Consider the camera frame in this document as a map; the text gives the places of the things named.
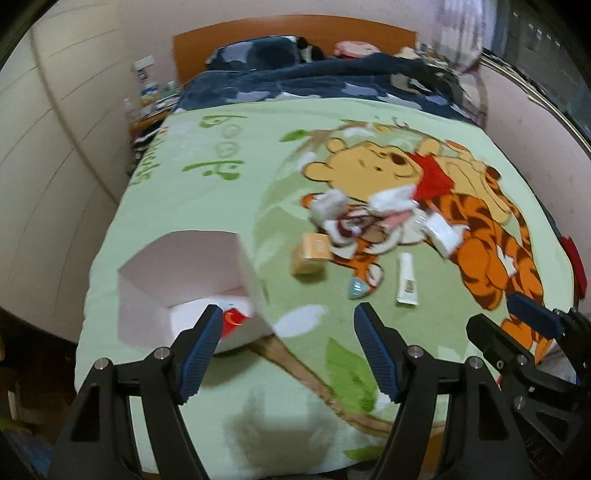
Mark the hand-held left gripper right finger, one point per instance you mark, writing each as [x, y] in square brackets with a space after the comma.
[376, 355]

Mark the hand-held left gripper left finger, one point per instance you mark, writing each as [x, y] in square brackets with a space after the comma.
[202, 357]

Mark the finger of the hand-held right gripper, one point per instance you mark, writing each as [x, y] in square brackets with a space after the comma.
[491, 339]
[533, 314]

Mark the white hexagonal box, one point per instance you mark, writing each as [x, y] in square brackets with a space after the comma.
[143, 314]

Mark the translucent plastic box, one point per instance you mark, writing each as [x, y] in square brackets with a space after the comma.
[441, 235]

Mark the red plush hair clip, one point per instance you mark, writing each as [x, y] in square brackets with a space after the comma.
[344, 230]

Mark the red white packet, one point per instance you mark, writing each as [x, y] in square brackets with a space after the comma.
[233, 318]

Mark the small teal item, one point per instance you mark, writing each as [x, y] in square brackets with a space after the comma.
[358, 288]

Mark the red cloth item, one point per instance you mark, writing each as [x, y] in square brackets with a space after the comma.
[572, 256]

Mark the white tube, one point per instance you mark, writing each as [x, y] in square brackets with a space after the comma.
[408, 281]

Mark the small orange box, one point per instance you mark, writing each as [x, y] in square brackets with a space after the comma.
[308, 256]

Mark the white fluffy hair accessory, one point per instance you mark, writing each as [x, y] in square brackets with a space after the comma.
[328, 205]

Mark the green cartoon printed blanket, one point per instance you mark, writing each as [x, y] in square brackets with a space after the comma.
[203, 198]

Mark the black white knitted hat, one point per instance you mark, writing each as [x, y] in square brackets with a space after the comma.
[144, 141]

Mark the wooden nightstand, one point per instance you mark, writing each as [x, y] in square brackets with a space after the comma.
[145, 123]

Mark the cream wardrobe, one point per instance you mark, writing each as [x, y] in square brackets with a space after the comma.
[51, 152]

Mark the clear plastic bottle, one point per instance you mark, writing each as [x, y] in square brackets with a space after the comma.
[129, 110]

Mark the window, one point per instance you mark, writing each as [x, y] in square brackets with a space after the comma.
[540, 55]

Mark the pile of clothes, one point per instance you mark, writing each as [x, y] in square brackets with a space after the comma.
[438, 69]

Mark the bottles on nightstand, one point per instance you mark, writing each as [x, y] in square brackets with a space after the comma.
[148, 92]

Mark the patterned curtain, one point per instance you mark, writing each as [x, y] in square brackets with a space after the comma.
[461, 41]

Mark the navy patterned duvet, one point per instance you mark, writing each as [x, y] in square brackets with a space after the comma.
[286, 81]

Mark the wooden headboard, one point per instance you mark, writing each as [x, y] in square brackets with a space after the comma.
[194, 50]

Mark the pink plush toy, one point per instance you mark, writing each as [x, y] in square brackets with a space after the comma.
[353, 48]

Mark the navy patterned pillow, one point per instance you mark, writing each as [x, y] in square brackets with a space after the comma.
[251, 50]

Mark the black white plush toy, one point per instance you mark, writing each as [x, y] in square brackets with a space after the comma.
[311, 50]

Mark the white wall socket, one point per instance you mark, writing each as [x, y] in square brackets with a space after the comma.
[144, 62]

